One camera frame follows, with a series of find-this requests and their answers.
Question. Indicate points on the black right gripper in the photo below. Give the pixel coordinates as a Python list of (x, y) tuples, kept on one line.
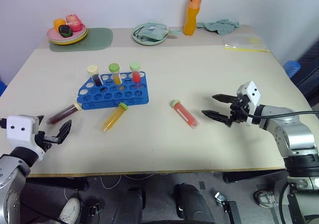
[(239, 112)]

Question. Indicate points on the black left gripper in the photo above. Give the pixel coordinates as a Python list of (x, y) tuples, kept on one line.
[(47, 139)]

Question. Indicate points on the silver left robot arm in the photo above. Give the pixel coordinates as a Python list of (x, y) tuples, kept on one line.
[(10, 179)]

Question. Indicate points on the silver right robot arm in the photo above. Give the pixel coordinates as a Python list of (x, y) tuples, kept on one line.
[(296, 139)]

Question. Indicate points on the dark liquid tube cream cap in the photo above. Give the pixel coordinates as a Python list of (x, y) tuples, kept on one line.
[(96, 77), (63, 113)]

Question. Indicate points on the red liquid tube green cap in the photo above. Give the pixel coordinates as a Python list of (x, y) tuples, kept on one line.
[(135, 76), (185, 114)]

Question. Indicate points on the orange liquid tube green cap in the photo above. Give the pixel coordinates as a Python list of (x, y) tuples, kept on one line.
[(115, 76), (113, 118)]

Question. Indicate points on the blue test tube rack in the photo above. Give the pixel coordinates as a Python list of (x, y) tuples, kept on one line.
[(112, 98)]

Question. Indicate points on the blue plastic object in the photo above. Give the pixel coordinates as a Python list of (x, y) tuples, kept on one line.
[(2, 88)]

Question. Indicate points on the clear zip bag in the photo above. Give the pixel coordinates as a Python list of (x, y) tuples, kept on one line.
[(240, 43)]

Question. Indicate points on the large beige table mat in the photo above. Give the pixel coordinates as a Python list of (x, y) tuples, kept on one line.
[(159, 144)]

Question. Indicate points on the crumpled teal cloth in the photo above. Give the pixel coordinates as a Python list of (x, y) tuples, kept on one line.
[(219, 26)]

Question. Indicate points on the blue ribbed container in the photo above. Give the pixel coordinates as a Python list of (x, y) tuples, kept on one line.
[(292, 68)]

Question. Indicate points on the white shoe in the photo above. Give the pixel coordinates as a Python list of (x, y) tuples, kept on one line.
[(71, 210)]

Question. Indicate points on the yellow plate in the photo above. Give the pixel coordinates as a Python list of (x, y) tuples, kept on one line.
[(74, 40)]

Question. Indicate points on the caster wheel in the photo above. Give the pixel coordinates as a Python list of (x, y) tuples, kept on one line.
[(219, 198)]

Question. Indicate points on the pink plate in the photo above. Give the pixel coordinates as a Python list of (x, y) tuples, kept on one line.
[(53, 33)]

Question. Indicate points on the orange drink bottle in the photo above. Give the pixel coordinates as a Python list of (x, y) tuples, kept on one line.
[(191, 20)]

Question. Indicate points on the dark green toy fruit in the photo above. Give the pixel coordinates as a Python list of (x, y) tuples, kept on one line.
[(65, 31)]

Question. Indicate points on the black equipment case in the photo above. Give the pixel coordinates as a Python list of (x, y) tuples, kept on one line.
[(309, 69)]

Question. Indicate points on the light green plate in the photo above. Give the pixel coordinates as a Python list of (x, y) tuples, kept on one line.
[(149, 41)]

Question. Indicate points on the green placemat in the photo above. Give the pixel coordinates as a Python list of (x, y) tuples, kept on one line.
[(97, 38)]

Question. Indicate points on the dark rounded shape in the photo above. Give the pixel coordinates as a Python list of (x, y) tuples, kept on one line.
[(192, 204)]

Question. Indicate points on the grey sneaker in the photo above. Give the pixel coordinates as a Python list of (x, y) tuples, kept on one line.
[(265, 199)]

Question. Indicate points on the orange toy fruit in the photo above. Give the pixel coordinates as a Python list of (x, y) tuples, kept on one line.
[(59, 23)]

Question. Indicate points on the pink toy apple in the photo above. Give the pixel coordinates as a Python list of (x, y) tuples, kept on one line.
[(74, 23)]

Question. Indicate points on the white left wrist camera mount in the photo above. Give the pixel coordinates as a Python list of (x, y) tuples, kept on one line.
[(20, 132)]

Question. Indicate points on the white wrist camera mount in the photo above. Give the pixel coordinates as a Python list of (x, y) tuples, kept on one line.
[(20, 132), (253, 97)]

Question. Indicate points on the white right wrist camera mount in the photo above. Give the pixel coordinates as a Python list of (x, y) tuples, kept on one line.
[(253, 97)]

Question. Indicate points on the black table frame bar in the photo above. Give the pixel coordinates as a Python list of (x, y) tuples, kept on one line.
[(251, 176), (57, 184)]

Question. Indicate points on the black metal bracket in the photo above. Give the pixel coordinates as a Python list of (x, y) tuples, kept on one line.
[(231, 212)]

